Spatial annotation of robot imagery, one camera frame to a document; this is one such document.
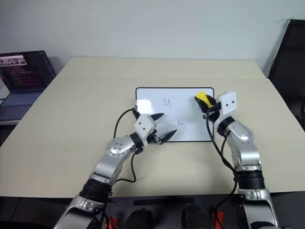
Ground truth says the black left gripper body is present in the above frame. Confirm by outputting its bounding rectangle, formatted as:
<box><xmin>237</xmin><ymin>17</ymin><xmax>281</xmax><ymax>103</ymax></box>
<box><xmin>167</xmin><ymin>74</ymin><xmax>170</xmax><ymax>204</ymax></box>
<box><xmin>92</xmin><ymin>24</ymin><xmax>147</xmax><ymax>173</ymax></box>
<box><xmin>144</xmin><ymin>115</ymin><xmax>165</xmax><ymax>146</ymax></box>

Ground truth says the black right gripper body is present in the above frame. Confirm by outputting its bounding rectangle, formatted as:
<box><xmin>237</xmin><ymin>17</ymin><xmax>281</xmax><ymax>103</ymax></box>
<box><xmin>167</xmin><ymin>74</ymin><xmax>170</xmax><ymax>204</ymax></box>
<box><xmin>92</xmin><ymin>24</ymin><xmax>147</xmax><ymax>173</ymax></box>
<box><xmin>206</xmin><ymin>102</ymin><xmax>222</xmax><ymax>123</ymax></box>

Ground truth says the yellow and black eraser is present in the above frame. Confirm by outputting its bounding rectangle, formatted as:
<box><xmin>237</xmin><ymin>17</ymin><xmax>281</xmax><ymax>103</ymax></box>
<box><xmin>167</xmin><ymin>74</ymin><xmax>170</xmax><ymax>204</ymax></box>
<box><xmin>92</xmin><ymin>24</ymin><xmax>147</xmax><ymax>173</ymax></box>
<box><xmin>194</xmin><ymin>90</ymin><xmax>214</xmax><ymax>108</ymax></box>

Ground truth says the white black-framed whiteboard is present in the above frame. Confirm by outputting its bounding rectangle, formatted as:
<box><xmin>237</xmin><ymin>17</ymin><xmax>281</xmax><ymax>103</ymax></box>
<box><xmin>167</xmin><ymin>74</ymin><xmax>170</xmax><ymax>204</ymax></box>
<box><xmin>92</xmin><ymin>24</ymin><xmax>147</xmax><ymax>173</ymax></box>
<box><xmin>135</xmin><ymin>87</ymin><xmax>215</xmax><ymax>143</ymax></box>

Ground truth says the dark rounded shape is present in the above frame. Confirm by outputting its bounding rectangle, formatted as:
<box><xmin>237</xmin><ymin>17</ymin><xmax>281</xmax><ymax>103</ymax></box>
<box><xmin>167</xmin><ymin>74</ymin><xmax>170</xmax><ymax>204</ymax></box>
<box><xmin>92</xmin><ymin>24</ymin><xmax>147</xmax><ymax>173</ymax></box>
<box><xmin>127</xmin><ymin>208</ymin><xmax>154</xmax><ymax>229</ymax></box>
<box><xmin>181</xmin><ymin>204</ymin><xmax>212</xmax><ymax>229</ymax></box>

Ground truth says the black office chair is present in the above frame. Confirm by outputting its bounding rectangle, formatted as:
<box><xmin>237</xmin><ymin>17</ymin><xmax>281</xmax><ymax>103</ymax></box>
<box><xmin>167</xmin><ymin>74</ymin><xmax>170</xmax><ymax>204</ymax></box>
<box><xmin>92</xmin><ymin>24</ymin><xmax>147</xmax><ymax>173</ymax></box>
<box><xmin>267</xmin><ymin>19</ymin><xmax>305</xmax><ymax>132</ymax></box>

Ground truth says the open laptop computer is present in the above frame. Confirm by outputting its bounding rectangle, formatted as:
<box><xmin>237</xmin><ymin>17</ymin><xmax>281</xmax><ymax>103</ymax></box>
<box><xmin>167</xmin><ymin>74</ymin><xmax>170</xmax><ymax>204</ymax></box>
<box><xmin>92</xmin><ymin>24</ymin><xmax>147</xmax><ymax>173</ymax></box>
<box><xmin>0</xmin><ymin>50</ymin><xmax>57</xmax><ymax>122</ymax></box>

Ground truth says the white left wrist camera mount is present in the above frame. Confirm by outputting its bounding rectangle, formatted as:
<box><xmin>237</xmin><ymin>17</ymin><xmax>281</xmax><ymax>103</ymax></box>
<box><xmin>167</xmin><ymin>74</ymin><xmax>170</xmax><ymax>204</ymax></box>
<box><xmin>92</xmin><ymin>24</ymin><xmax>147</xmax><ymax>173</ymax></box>
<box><xmin>133</xmin><ymin>114</ymin><xmax>156</xmax><ymax>139</ymax></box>

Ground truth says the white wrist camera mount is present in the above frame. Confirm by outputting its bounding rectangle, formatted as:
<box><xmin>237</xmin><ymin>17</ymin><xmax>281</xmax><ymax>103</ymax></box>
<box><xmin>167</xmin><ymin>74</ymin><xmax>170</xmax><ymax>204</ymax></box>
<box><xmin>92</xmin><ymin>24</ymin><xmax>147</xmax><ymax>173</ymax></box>
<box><xmin>215</xmin><ymin>91</ymin><xmax>238</xmax><ymax>123</ymax></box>
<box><xmin>133</xmin><ymin>114</ymin><xmax>156</xmax><ymax>139</ymax></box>

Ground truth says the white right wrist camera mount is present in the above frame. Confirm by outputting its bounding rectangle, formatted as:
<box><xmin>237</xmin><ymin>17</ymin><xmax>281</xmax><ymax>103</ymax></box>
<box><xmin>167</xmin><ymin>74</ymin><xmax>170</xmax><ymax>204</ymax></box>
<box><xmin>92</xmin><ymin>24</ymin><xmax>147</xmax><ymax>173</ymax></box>
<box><xmin>215</xmin><ymin>91</ymin><xmax>238</xmax><ymax>123</ymax></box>

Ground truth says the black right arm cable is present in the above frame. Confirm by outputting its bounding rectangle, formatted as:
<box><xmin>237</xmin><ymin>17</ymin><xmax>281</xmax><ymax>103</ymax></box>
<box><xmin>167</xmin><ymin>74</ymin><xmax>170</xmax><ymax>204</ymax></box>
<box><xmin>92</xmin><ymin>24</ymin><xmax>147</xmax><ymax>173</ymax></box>
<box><xmin>204</xmin><ymin>106</ymin><xmax>239</xmax><ymax>229</ymax></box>

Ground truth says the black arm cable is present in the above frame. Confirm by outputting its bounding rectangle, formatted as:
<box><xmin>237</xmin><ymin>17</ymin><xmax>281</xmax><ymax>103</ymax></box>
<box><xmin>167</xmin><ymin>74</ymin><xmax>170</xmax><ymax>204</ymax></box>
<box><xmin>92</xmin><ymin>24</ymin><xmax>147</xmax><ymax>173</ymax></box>
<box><xmin>204</xmin><ymin>106</ymin><xmax>239</xmax><ymax>229</ymax></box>
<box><xmin>112</xmin><ymin>108</ymin><xmax>142</xmax><ymax>184</ymax></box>

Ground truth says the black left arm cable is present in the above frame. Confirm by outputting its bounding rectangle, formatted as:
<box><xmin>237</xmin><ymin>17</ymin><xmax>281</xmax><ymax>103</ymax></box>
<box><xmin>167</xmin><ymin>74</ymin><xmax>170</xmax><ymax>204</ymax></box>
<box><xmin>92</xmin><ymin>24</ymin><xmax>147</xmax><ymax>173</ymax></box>
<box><xmin>112</xmin><ymin>108</ymin><xmax>142</xmax><ymax>184</ymax></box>

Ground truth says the red strap piece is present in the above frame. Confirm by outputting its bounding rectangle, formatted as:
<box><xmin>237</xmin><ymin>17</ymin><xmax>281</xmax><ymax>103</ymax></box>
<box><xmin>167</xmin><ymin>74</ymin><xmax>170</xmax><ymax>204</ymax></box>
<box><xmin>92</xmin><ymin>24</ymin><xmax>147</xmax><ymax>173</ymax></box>
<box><xmin>212</xmin><ymin>209</ymin><xmax>226</xmax><ymax>226</ymax></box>
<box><xmin>107</xmin><ymin>216</ymin><xmax>119</xmax><ymax>229</ymax></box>

